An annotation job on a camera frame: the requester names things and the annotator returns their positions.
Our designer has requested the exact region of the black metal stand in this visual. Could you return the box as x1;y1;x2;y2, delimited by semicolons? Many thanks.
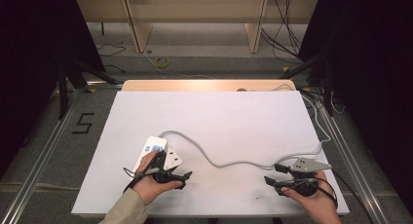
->
278;52;335;118
57;56;119;121

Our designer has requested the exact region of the light wooden desk frame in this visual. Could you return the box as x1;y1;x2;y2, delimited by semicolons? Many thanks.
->
75;0;319;55

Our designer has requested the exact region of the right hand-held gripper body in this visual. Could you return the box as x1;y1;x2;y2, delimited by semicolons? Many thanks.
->
274;157;333;198

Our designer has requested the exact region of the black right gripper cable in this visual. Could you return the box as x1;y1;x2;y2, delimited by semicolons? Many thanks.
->
319;168;374;224

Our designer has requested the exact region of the white power adapter block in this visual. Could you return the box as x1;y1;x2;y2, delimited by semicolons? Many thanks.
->
131;135;169;180

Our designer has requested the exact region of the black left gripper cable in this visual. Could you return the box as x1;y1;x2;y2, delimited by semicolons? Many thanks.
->
122;166;154;195

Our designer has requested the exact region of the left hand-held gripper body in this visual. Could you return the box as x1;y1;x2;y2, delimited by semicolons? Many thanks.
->
148;145;185;185

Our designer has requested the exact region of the black curtain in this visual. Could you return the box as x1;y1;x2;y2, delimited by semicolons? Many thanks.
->
296;0;413;215
0;0;106;179

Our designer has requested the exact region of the thin white floor cable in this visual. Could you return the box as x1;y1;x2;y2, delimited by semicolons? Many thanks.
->
144;53;215;81

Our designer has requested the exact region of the yellow tape roll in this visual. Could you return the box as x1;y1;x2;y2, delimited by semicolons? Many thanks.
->
153;56;171;69

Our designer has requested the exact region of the person's left hand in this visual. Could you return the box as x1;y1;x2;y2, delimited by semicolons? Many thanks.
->
131;150;183;206

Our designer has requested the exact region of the person's right hand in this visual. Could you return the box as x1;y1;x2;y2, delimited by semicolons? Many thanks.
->
281;170;343;224

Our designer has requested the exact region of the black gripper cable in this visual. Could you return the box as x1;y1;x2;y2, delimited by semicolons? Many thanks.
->
319;168;374;224
122;166;154;195

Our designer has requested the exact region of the metal floor rail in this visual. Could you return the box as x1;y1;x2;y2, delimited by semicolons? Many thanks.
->
0;87;86;224
316;100;393;224

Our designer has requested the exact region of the thin black floor cable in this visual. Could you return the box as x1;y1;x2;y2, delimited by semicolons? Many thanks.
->
96;42;127;74

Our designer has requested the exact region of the grey power strip cable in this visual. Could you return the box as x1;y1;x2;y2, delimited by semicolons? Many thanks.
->
158;84;332;170

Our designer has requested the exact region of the bundle of black cables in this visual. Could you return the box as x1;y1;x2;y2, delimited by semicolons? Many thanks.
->
259;0;305;66

